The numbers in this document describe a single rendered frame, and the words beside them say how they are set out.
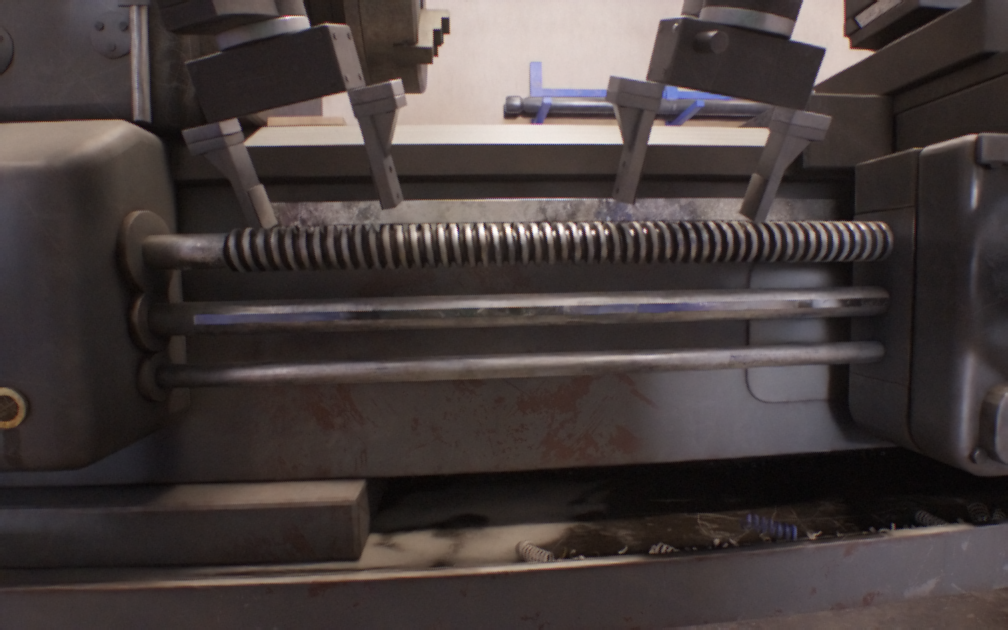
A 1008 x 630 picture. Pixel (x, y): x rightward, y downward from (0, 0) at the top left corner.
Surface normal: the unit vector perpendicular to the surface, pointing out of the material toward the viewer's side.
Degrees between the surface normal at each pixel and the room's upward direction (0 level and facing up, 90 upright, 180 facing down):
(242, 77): 113
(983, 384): 90
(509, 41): 90
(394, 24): 129
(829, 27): 90
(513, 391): 90
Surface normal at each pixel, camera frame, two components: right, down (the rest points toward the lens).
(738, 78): 0.11, 0.47
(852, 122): 0.08, 0.07
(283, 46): -0.10, 0.47
